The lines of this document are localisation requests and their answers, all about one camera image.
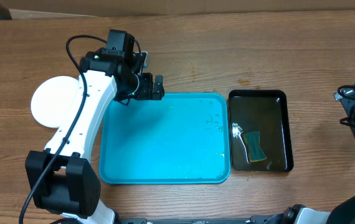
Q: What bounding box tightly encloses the white plate with ketchup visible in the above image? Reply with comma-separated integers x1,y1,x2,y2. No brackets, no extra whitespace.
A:
31,76,78,128

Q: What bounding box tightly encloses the green yellow sponge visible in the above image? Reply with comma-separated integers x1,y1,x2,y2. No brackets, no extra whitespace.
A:
242,131,267,163

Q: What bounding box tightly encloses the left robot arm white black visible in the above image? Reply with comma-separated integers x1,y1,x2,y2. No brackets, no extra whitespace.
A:
25,48,164,223

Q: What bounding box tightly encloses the teal plastic tray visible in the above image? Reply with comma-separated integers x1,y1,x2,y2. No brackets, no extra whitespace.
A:
98,93,231,184

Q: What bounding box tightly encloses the black water tray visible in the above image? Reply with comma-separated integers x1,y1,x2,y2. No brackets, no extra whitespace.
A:
228,90,294,172

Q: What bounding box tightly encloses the cardboard panel at back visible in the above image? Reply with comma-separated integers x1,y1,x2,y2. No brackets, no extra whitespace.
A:
1,0,355,16

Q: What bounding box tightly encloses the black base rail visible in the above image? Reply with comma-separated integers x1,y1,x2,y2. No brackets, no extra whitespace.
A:
115,214,280,224

